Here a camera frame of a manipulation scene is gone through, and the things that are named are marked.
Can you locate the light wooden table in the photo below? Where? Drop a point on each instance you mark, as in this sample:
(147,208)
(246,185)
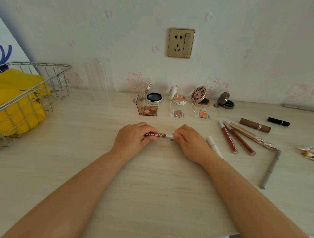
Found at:
(85,134)

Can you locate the grey pen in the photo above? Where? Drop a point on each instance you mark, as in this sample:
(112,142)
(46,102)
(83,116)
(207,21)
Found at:
(298,108)

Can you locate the person's left hand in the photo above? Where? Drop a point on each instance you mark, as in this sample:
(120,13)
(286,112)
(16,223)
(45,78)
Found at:
(127,142)

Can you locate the small dark round compact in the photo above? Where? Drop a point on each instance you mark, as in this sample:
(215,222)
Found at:
(223,97)

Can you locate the pink blue patterned compact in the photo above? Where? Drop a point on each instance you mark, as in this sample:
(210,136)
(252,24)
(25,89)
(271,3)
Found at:
(198,93)

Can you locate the silver round cushion compact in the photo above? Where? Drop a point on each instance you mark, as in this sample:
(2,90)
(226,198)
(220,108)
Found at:
(154,97)

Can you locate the gold wall socket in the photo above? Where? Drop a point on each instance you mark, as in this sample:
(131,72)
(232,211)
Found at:
(181,43)

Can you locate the grey slim eyeliner pencil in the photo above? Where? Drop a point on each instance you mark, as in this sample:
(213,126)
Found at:
(269,170)

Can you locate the clear acrylic organizer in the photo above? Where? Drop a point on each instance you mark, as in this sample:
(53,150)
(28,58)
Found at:
(98,73)

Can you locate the white paper bag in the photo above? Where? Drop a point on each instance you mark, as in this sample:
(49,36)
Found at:
(12,44)

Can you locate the orange single eyeshadow pan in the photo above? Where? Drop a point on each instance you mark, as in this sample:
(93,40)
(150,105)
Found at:
(203,114)

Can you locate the person's left forearm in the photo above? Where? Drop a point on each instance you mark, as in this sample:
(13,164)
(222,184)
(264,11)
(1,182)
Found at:
(68,198)

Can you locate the white concealer tube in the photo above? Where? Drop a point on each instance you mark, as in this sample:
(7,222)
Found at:
(213,146)

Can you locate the brown lipstick tube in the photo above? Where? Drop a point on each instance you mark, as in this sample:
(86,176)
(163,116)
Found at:
(254,124)

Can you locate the white floral round compact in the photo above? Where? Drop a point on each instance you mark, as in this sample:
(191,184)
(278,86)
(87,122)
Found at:
(179,99)

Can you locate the ornate rose gold lip tube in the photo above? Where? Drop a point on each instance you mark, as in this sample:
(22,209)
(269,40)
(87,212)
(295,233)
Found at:
(252,136)

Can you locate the person's right forearm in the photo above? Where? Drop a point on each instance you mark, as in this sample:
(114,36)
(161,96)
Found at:
(250,198)

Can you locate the black lipstick tube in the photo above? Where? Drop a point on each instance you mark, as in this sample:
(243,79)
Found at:
(278,121)

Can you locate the brown Colorkey lip gloss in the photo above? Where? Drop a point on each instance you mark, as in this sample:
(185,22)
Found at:
(240,139)

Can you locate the yellow plastic bag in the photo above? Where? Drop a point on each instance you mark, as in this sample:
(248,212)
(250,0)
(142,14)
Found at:
(14,81)

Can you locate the person's right hand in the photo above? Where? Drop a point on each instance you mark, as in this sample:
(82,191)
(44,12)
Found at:
(195,144)

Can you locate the pink single eyeshadow pan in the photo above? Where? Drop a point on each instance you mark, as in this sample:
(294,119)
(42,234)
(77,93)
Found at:
(177,113)

